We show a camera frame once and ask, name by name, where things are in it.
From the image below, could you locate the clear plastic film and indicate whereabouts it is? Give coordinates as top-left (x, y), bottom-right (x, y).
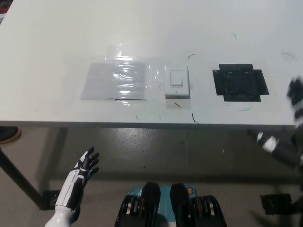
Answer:
top-left (67, 44), bottom-right (167, 107)

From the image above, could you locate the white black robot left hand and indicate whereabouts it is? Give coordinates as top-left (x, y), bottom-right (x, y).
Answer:
top-left (54, 146), bottom-right (100, 211)

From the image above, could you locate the white wall switch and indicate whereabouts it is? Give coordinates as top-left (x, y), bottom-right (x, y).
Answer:
top-left (163, 65), bottom-right (191, 100)

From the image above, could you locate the black tape patch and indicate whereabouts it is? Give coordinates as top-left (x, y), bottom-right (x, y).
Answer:
top-left (212, 63), bottom-right (270, 102)

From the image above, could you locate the black table leg with foot plate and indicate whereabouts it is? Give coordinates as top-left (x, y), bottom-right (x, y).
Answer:
top-left (259, 193), bottom-right (303, 215)
top-left (0, 148), bottom-right (61, 210)

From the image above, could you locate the black shoe with brown sole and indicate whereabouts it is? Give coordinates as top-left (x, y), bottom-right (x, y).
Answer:
top-left (0, 126), bottom-right (22, 145)

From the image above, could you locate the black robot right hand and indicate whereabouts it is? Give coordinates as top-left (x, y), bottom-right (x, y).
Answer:
top-left (247, 75), bottom-right (303, 169)

